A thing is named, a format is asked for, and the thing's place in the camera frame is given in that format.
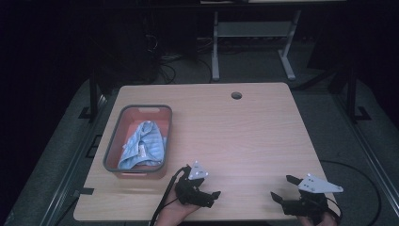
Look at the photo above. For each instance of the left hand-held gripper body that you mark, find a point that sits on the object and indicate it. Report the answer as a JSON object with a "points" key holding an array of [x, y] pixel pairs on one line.
{"points": [[191, 193]]}

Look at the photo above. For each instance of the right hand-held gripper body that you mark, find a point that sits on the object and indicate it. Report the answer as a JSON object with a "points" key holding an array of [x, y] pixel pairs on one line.
{"points": [[309, 201]]}

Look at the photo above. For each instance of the light blue striped cloth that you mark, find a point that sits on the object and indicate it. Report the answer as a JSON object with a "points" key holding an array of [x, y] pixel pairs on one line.
{"points": [[147, 144]]}

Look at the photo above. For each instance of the red basket with grey rim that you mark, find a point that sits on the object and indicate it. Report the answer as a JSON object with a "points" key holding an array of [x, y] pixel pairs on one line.
{"points": [[125, 138]]}

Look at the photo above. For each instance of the person's right hand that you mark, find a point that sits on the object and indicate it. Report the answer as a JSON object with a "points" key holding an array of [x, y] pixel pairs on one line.
{"points": [[326, 219]]}

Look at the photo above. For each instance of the person's left hand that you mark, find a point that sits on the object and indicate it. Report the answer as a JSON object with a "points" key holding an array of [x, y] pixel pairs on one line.
{"points": [[175, 213]]}

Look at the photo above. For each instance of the dark round table grommet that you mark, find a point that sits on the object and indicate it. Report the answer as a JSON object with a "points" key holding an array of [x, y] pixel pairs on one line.
{"points": [[236, 95]]}

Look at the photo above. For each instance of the black tape strip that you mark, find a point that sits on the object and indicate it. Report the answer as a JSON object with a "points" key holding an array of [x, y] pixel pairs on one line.
{"points": [[85, 191]]}

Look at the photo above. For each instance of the grey metal stand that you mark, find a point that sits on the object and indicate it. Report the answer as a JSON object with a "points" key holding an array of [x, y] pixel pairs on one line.
{"points": [[251, 29]]}

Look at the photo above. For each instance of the aluminium floor rail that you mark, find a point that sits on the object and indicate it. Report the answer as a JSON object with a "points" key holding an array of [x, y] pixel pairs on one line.
{"points": [[72, 163], [370, 157]]}

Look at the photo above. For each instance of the black upright post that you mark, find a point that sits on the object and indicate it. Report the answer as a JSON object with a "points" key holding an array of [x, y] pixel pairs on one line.
{"points": [[93, 94], [351, 94]]}

